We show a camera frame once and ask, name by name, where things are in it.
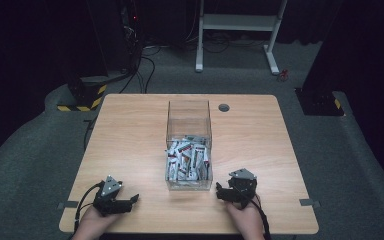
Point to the white metal stand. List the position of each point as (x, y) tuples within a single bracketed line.
[(236, 33)]

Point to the grey tape strip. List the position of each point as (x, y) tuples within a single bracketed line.
[(309, 202), (67, 205)]

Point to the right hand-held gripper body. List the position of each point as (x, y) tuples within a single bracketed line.
[(241, 188)]

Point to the small red floor object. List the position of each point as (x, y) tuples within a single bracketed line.
[(282, 75)]

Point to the person's left hand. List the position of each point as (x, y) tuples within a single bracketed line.
[(91, 225)]

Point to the clear plastic box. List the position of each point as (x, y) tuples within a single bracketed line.
[(189, 146)]

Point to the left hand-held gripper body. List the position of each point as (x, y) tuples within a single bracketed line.
[(108, 197)]

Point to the black post with striped base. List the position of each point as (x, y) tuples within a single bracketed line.
[(86, 90)]

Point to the black post base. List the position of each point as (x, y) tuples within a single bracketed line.
[(320, 100)]

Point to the pile of white sachets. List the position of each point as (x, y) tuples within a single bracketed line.
[(188, 159)]

